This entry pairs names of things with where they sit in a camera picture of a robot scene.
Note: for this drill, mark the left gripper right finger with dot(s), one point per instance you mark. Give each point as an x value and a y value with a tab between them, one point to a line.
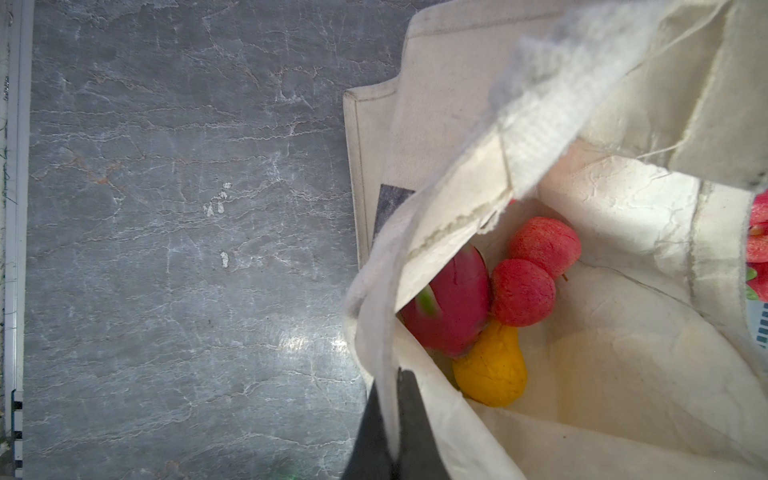
419	457

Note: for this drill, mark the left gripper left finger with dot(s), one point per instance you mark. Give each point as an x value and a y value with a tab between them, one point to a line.
370	458

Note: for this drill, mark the yellow pear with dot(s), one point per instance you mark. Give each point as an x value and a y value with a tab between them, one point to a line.
493	372

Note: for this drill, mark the pink dragon fruit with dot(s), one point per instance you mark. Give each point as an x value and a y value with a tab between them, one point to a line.
450	312

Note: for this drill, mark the red apple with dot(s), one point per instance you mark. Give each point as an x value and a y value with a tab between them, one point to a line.
756	250
523	293
548	243

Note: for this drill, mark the cream canvas grocery bag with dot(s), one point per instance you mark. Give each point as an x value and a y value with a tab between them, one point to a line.
643	125

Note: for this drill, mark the white plastic fruit basket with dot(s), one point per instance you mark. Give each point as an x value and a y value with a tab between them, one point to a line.
757	322

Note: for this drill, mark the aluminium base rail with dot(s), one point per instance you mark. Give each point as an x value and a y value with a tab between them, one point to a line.
17	24

